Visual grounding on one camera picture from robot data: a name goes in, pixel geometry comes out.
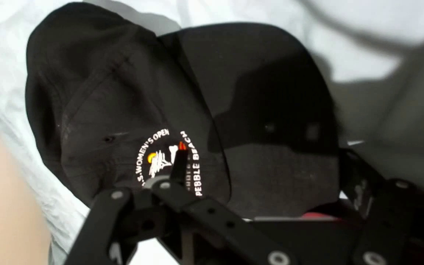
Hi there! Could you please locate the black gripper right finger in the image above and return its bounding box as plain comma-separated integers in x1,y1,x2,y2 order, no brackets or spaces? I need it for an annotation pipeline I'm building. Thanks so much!
337,146,424,265

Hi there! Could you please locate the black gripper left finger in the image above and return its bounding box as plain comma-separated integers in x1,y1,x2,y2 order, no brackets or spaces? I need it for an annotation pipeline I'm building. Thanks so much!
63,142,297,265

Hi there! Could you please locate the wooden bed frame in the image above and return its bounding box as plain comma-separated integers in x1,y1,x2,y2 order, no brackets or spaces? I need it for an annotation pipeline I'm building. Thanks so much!
0,101,53,265

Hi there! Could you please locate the black cap with round logo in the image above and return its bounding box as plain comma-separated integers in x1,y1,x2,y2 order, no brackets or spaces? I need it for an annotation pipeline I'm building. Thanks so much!
23,0,341,220

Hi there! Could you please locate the light blue bed sheet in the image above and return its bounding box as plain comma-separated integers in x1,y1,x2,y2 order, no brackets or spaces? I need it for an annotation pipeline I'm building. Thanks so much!
0,0,424,265

